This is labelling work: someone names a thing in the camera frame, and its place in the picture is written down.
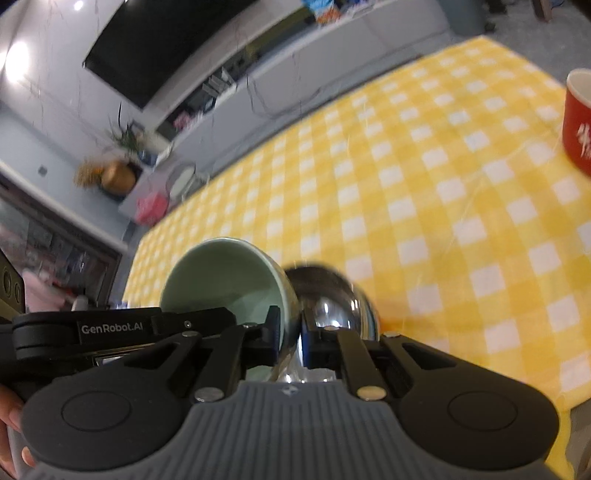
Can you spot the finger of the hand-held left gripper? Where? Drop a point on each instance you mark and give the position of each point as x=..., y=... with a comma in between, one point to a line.
x=194, y=321

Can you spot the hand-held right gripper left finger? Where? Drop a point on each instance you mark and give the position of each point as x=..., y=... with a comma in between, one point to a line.
x=275, y=327

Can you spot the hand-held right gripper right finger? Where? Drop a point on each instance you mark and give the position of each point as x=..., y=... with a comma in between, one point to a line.
x=305, y=344

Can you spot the steel bowl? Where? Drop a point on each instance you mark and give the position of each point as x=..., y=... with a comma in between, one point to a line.
x=332, y=304

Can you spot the pale green ceramic bowl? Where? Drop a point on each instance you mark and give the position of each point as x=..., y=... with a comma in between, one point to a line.
x=221, y=277

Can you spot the person's left hand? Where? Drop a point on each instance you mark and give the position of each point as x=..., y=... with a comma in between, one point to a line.
x=9, y=410

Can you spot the pink cloth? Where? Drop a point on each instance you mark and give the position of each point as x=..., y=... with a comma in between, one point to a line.
x=44, y=295

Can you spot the dark speaker cabinet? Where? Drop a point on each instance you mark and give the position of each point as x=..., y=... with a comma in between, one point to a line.
x=9, y=286

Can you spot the small stool with green cushion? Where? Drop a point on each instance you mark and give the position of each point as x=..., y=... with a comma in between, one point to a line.
x=182, y=180

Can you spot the golden vase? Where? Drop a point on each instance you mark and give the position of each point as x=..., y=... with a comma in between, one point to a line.
x=117, y=177

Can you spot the yellow checked tablecloth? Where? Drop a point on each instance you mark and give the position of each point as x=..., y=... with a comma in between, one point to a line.
x=415, y=207

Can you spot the potted green plant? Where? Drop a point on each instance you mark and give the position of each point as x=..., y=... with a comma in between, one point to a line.
x=124, y=134

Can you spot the white router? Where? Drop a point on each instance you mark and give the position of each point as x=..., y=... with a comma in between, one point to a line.
x=217, y=82

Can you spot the grey television cabinet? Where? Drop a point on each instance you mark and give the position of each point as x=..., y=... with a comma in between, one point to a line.
x=286, y=60

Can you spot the black television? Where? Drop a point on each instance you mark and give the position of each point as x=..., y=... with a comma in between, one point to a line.
x=157, y=50

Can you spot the red cup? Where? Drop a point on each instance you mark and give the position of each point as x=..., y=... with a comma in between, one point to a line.
x=579, y=124

